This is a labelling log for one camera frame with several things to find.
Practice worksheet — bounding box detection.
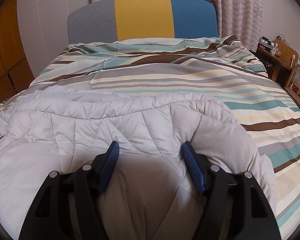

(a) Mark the grey yellow blue headboard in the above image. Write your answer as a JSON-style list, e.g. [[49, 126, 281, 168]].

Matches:
[[67, 0, 218, 44]]

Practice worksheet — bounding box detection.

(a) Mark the wooden wardrobe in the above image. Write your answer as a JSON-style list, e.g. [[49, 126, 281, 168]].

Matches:
[[0, 0, 34, 103]]

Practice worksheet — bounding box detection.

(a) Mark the wooden side table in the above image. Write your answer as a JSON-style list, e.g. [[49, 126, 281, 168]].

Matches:
[[255, 37, 299, 82]]

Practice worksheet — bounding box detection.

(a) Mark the white quilted puffer jacket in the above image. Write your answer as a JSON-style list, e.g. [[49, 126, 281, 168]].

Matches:
[[0, 86, 277, 239]]

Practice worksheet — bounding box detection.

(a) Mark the wooden cane chair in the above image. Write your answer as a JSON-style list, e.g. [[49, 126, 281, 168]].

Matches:
[[284, 64, 300, 107]]

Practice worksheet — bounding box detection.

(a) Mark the striped bed cover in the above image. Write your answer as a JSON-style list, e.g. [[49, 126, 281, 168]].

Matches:
[[0, 36, 300, 239]]

